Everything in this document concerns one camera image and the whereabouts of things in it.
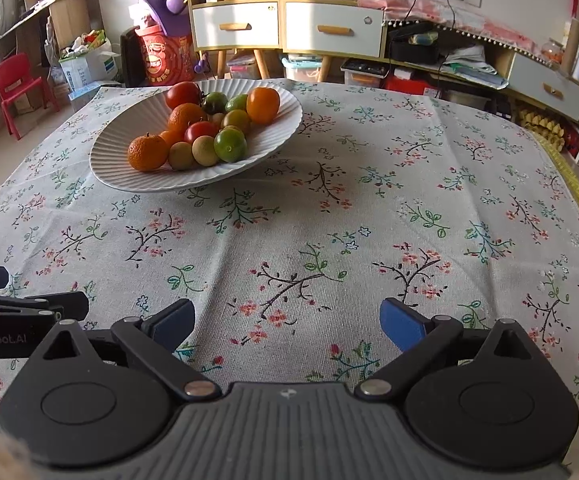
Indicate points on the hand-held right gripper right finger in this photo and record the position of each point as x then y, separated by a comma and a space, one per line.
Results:
404, 322

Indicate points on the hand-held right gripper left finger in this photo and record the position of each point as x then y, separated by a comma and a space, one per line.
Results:
172, 325

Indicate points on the white ribbed plate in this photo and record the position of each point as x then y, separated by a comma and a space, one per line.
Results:
114, 160

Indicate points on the brown longan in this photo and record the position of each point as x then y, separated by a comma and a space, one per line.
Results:
181, 156
217, 120
204, 152

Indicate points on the mandarin orange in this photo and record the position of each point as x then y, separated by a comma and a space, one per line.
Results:
148, 152
185, 117

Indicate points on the orange tomato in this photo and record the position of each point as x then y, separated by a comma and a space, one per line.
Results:
263, 105
169, 138

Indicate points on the red tomato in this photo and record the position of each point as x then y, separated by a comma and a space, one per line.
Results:
183, 95
201, 131

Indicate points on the yellow green tomato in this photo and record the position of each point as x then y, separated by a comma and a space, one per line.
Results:
236, 121

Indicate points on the dark green tomato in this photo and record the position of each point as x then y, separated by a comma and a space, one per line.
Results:
214, 102

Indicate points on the floral tablecloth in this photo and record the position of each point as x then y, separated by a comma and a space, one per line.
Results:
319, 210

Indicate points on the red plastic chair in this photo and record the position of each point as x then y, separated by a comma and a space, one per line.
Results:
14, 85

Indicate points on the light blue box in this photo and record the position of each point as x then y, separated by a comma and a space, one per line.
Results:
84, 92

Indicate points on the beige plastic bin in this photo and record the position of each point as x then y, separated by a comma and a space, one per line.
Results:
462, 100

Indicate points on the white cardboard box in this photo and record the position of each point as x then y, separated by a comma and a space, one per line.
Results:
87, 70

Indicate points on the stack of yellow cartons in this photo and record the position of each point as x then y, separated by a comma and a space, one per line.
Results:
539, 127

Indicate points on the red box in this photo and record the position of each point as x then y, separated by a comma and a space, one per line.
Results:
409, 85

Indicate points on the black lid storage box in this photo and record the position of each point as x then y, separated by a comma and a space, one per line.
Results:
364, 77

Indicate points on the black flat panel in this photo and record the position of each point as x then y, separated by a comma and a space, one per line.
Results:
130, 60

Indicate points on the red printed drum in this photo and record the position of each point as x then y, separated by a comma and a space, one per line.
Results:
162, 60

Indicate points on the small purple toy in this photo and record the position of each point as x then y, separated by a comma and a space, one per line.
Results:
199, 66

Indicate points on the pile of papers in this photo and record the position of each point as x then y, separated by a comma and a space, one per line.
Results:
474, 67

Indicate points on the clear storage box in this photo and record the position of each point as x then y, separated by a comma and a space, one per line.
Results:
244, 67

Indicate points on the black bag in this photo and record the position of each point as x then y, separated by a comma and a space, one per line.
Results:
409, 50

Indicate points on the blue lid storage box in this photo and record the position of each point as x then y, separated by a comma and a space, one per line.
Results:
299, 70

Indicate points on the light wooden shelf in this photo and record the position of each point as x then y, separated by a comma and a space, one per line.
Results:
72, 15

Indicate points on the long wooden drawer cabinet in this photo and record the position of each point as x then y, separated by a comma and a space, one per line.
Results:
529, 75

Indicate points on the pink plush toy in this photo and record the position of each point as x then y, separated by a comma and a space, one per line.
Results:
145, 21

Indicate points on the tall wooden shelf cabinet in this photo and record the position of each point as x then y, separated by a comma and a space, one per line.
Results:
209, 20

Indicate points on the clear jar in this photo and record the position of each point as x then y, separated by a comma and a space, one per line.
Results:
553, 52

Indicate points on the pink floral cloth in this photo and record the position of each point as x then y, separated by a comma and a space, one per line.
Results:
489, 25

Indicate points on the low wooden drawer cabinet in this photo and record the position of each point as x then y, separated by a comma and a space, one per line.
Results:
304, 27

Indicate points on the cardboard tube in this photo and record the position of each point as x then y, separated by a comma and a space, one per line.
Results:
575, 50

